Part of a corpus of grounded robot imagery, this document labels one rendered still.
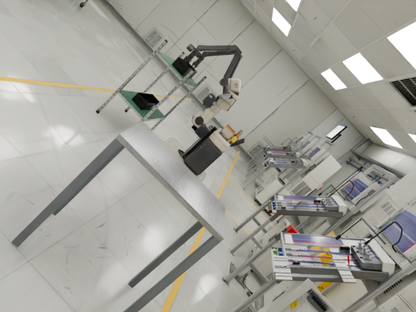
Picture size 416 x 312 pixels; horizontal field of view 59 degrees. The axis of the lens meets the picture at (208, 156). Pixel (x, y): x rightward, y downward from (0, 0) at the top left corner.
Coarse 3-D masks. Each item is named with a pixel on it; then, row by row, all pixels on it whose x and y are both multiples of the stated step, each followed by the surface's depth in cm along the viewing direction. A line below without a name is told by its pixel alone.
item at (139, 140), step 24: (120, 144) 168; (144, 144) 183; (96, 168) 171; (168, 168) 186; (72, 192) 175; (192, 192) 188; (48, 216) 178; (216, 216) 191; (24, 240) 183; (216, 240) 176; (192, 264) 180
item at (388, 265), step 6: (366, 240) 300; (372, 240) 300; (372, 246) 287; (378, 246) 287; (378, 252) 276; (384, 252) 276; (378, 258) 268; (384, 258) 265; (390, 258) 265; (384, 264) 258; (390, 264) 257; (384, 270) 258; (390, 270) 258
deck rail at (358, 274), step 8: (296, 272) 265; (304, 272) 264; (312, 272) 264; (320, 272) 263; (328, 272) 262; (336, 272) 261; (352, 272) 260; (360, 272) 259; (368, 272) 258; (376, 272) 257; (384, 272) 257
